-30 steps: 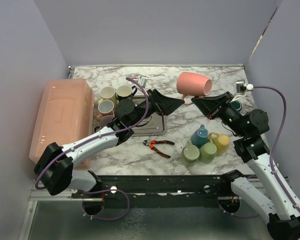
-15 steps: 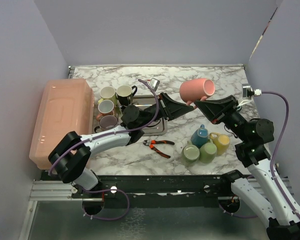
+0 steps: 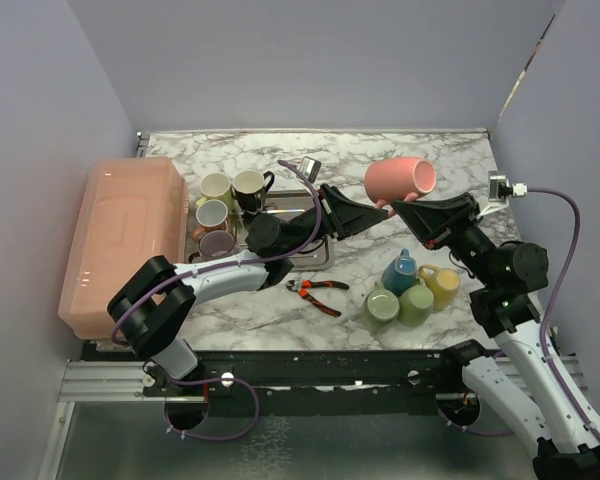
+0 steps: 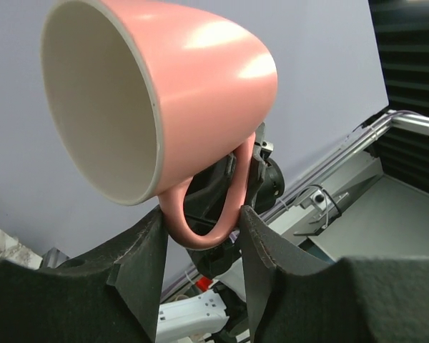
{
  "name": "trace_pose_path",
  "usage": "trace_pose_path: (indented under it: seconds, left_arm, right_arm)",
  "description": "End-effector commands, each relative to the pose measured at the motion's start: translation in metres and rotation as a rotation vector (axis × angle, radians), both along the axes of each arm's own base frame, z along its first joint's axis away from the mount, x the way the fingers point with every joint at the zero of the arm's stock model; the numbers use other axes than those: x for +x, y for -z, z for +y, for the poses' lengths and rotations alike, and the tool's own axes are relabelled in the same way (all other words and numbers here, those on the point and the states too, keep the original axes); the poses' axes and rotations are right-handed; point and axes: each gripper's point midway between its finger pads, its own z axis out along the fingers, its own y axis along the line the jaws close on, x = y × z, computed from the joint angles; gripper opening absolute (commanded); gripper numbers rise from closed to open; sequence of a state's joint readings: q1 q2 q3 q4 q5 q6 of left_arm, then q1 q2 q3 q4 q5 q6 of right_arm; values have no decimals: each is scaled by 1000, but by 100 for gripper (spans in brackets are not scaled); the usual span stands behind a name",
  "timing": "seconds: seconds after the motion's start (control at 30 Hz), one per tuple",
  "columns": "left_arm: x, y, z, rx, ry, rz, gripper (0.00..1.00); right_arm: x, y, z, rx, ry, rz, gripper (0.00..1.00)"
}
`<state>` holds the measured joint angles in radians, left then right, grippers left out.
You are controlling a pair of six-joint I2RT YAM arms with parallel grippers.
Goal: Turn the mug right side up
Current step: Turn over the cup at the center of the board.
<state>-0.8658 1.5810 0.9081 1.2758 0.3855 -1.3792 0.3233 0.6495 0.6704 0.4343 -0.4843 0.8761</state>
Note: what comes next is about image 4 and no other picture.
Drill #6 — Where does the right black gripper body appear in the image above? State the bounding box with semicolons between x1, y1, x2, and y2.
184;123;285;279

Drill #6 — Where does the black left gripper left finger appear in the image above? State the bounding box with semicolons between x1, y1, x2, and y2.
0;209;167;342

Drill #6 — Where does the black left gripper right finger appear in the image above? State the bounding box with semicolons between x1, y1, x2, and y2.
240;206;429;342

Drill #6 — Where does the light pink mug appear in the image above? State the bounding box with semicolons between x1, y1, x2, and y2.
41;1;277;250

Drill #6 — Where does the aluminium frame rail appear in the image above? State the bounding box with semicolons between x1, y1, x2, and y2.
160;109;429;294

